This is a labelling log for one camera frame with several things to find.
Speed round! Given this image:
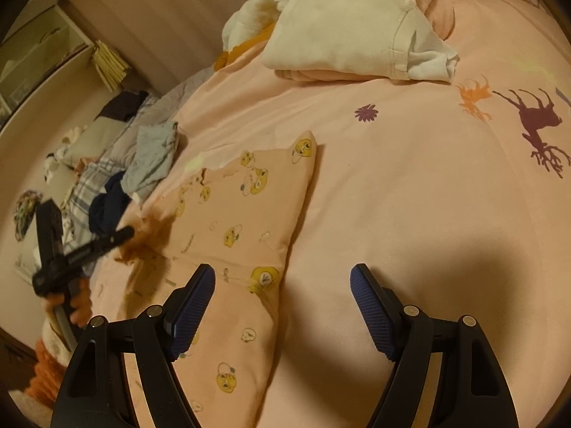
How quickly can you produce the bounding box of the pink crumpled garment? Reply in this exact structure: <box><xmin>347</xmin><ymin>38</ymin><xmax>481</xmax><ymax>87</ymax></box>
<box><xmin>413</xmin><ymin>0</ymin><xmax>456</xmax><ymax>42</ymax></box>

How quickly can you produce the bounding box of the navy garment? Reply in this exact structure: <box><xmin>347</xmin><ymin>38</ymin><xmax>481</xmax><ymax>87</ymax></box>
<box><xmin>88</xmin><ymin>173</ymin><xmax>140</xmax><ymax>235</ymax></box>

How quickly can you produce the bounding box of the pink printed bed cover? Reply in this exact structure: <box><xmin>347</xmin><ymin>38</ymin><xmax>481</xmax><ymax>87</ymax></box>
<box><xmin>91</xmin><ymin>0</ymin><xmax>571</xmax><ymax>428</ymax></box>

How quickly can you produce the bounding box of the black garment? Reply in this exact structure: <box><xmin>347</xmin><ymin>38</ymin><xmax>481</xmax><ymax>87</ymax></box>
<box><xmin>95</xmin><ymin>90</ymin><xmax>149</xmax><ymax>122</ymax></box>

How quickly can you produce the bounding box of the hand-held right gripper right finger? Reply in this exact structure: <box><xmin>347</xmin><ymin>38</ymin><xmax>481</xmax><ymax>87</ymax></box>
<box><xmin>350</xmin><ymin>264</ymin><xmax>520</xmax><ymax>428</ymax></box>

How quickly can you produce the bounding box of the grey garment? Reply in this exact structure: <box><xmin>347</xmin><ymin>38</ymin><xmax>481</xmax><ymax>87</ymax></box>
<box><xmin>120</xmin><ymin>122</ymin><xmax>180</xmax><ymax>201</ymax></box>

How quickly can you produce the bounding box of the orange fuzzy cloth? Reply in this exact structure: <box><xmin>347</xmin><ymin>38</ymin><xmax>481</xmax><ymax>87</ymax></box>
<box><xmin>113</xmin><ymin>216</ymin><xmax>172</xmax><ymax>272</ymax></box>

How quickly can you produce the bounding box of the small plush toy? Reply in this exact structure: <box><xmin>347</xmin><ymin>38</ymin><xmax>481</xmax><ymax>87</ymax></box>
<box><xmin>44</xmin><ymin>151</ymin><xmax>65</xmax><ymax>184</ymax></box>

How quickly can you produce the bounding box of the stack of yellow books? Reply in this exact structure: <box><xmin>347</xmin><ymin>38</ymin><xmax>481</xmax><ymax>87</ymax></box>
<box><xmin>90</xmin><ymin>39</ymin><xmax>133</xmax><ymax>91</ymax></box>

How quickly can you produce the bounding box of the peach folded garment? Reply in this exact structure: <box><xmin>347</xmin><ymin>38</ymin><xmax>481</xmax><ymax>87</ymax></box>
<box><xmin>276</xmin><ymin>68</ymin><xmax>362</xmax><ymax>85</ymax></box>

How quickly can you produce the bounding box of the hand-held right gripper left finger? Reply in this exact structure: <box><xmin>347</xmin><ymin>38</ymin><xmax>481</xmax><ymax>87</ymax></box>
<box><xmin>50</xmin><ymin>264</ymin><xmax>216</xmax><ymax>428</ymax></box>

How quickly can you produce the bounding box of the plaid bed sheet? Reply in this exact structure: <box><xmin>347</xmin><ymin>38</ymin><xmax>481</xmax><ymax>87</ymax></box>
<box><xmin>62</xmin><ymin>158</ymin><xmax>135</xmax><ymax>277</ymax></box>

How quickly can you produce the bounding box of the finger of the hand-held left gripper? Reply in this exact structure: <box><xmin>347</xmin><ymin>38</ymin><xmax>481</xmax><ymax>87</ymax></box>
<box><xmin>65</xmin><ymin>226</ymin><xmax>136</xmax><ymax>274</ymax></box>

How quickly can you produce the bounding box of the person's left hand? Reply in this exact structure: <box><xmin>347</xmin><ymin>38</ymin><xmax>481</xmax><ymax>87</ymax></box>
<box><xmin>45</xmin><ymin>276</ymin><xmax>93</xmax><ymax>327</ymax></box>

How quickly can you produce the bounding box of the colourful patterned bag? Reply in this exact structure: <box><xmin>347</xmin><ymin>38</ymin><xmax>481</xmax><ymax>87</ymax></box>
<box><xmin>12</xmin><ymin>188</ymin><xmax>44</xmax><ymax>242</ymax></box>

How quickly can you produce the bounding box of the pink bear print pajama top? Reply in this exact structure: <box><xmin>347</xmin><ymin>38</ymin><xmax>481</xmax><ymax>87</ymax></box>
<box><xmin>96</xmin><ymin>130</ymin><xmax>324</xmax><ymax>428</ymax></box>

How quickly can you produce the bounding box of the cream folded sweatshirt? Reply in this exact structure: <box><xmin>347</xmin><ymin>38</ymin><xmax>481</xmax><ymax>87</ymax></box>
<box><xmin>261</xmin><ymin>0</ymin><xmax>460</xmax><ymax>83</ymax></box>

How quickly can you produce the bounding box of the white fluffy towel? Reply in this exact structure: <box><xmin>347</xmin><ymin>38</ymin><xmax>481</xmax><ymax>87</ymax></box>
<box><xmin>222</xmin><ymin>0</ymin><xmax>293</xmax><ymax>52</ymax></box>

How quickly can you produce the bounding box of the white shelf unit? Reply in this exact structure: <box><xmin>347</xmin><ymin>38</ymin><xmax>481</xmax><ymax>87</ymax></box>
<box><xmin>0</xmin><ymin>4</ymin><xmax>96</xmax><ymax>114</ymax></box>

